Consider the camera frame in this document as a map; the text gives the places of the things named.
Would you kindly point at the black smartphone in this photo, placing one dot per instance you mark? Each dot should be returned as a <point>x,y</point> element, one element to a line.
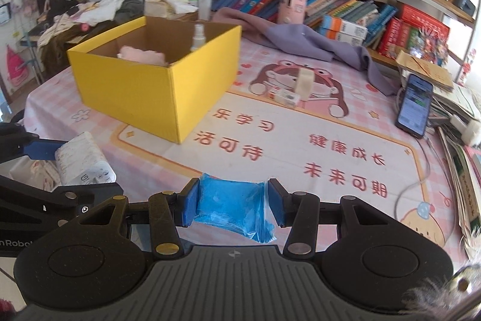
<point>415,104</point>

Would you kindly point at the small white carton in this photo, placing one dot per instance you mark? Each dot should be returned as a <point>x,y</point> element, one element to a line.
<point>285,97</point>

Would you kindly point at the pink tall carton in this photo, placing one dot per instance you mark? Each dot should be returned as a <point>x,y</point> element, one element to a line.
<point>293,3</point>

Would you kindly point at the grey furry object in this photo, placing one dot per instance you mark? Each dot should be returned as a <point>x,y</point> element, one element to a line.
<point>439,294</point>

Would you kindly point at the yellow cardboard box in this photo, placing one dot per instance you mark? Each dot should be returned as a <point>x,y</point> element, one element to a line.
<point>131,95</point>

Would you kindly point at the orange and white small box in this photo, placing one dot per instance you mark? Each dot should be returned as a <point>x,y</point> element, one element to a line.
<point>345,39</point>
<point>344,25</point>

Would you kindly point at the red boxed book set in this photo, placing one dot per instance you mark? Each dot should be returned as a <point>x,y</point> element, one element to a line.
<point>413,31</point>

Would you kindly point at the white spray bottle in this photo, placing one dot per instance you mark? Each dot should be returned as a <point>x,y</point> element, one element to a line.
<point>198,41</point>

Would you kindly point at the pink checked printed table mat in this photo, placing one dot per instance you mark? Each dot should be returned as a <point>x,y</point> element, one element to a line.
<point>300,140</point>

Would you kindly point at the white garment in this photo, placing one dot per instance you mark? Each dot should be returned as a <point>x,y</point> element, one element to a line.
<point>101,9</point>

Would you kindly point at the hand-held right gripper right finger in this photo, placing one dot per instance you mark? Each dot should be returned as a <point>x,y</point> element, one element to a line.
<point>276,206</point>

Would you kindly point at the stack of papers and booklets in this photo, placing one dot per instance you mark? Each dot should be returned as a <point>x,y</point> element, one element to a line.
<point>464,170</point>

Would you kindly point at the white tissue pack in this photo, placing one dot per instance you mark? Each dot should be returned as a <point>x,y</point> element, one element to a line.
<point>84,159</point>

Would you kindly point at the blue plastic packet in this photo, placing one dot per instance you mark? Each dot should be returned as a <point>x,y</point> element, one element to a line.
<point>229,206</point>

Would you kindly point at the white charger adapter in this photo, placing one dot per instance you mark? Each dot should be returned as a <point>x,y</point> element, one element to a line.
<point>468,129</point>

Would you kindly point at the mauve and lavender cloth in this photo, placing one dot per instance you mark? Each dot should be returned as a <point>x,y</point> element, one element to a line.
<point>300,35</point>

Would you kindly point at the beige tape roll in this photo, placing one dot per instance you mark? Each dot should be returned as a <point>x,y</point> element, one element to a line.
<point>303,84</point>

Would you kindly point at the brown paper envelope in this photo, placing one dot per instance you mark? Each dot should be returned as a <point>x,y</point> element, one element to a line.
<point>424,71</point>

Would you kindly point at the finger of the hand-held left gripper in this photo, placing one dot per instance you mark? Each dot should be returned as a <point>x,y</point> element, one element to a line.
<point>94,191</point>
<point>41,150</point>

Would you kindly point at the pink plush toy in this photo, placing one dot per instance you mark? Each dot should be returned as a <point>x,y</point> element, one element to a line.
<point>142,56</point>

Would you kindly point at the grey garment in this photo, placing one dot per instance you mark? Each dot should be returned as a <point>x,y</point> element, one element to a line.
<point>129,9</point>

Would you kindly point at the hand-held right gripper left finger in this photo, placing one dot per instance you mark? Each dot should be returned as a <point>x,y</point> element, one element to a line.
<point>191,204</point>

